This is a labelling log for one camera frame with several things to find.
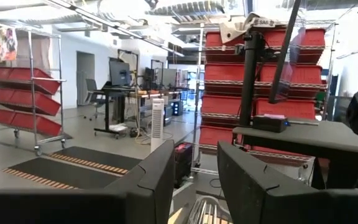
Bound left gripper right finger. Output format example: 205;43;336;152
218;141;358;224

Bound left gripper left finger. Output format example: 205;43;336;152
0;139;176;224

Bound black orange striped floor mat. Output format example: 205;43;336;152
48;146;142;175
1;157;121;190

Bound grey mesh cutlery basket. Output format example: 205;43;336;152
186;195;233;224

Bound black side table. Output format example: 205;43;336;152
232;119;358;190

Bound small black box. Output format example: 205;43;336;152
252;113;289;134

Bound black box red top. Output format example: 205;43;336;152
174;142;195;189

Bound white tower fan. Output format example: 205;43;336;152
150;98;167;153

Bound black standing desk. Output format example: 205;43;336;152
93;83;181;139

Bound black upright pole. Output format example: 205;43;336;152
239;30;264;127

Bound grey office chair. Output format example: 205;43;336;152
84;78;106;121

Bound black computer monitor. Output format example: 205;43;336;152
108;58;133;87

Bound black diagonal rod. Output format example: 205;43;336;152
268;0;303;105

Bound white printed cloth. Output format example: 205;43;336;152
218;12;279;44

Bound wire rack red bins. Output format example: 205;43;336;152
194;18;337;180
0;27;67;156

